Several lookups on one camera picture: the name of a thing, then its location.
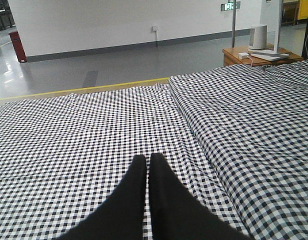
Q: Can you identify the white cylindrical humidifier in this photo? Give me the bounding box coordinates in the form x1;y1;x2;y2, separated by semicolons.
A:
248;24;267;52

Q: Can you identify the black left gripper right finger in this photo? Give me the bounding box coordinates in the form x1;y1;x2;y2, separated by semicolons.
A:
149;153;249;240

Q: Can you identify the checkered quilt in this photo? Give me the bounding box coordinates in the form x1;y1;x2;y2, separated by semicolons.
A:
169;60;308;240

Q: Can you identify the checkered bed sheet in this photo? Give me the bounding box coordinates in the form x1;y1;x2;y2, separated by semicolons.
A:
0;84;238;240

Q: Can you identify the metal pole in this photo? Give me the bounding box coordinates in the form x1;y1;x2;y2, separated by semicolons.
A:
231;0;237;48

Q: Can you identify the green exit sign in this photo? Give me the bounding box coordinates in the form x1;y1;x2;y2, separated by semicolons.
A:
221;1;241;12

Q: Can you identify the red cabinet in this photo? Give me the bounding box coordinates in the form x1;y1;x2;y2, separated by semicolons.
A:
8;31;27;63

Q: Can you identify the wooden nightstand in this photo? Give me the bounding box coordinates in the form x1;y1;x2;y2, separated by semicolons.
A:
222;45;304;67

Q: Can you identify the white power adapter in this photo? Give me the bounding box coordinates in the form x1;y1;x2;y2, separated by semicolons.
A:
238;52;249;60

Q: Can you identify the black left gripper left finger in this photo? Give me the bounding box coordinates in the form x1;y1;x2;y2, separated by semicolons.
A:
58;155;146;240

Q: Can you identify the wall socket with cable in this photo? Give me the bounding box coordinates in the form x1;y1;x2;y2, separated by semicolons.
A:
151;25;159;47

